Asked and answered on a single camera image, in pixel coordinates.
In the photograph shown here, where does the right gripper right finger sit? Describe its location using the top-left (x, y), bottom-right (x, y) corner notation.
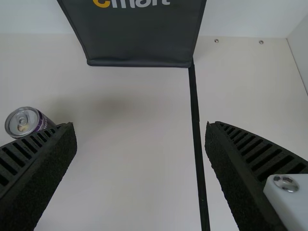
top-left (204, 121), bottom-right (308, 231)

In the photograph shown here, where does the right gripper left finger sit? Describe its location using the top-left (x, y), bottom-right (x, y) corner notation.
top-left (0, 122), bottom-right (78, 231)

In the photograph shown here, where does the black strip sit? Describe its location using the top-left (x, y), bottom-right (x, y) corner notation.
top-left (188, 64), bottom-right (211, 231)

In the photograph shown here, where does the dark grey bag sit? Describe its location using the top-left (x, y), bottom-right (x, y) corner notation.
top-left (57, 0), bottom-right (207, 69)

